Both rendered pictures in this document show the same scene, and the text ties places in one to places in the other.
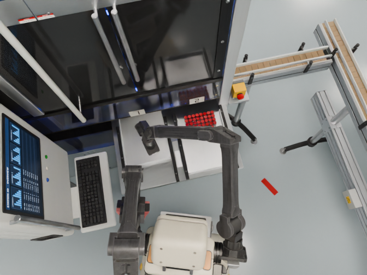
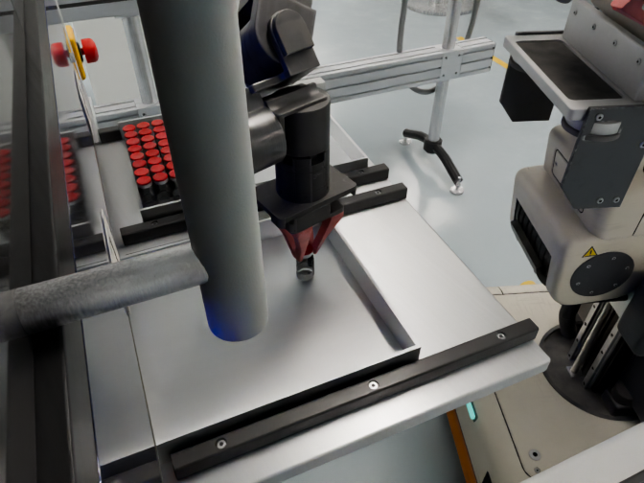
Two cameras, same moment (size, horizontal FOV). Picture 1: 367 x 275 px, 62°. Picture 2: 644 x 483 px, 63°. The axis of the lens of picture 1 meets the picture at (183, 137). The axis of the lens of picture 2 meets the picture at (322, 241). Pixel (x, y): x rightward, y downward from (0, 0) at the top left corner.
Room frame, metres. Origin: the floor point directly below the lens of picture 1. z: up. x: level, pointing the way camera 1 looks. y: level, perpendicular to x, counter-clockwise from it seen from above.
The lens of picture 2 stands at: (0.65, 0.63, 1.35)
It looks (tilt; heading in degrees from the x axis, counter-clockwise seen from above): 42 degrees down; 253
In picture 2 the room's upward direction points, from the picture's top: straight up
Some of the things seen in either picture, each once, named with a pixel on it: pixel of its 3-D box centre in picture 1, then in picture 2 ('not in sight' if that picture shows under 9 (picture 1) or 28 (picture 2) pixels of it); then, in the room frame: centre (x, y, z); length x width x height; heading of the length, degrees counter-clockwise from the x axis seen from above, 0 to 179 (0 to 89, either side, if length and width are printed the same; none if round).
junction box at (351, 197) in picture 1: (351, 198); (308, 94); (0.18, -1.05, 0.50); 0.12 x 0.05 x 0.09; 6
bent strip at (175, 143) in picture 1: (177, 154); not in sight; (0.50, 0.05, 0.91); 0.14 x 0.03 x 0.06; 6
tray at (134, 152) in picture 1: (143, 135); (226, 318); (0.64, 0.23, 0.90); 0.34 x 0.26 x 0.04; 6
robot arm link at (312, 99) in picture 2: (147, 138); (296, 123); (0.54, 0.18, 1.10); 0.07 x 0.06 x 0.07; 24
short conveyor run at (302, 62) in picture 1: (275, 65); not in sight; (0.99, -0.61, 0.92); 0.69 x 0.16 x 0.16; 96
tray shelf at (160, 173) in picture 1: (174, 141); (244, 230); (0.59, 0.05, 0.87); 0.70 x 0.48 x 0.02; 96
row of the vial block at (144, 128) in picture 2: (199, 119); (153, 161); (0.70, -0.11, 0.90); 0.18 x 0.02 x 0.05; 95
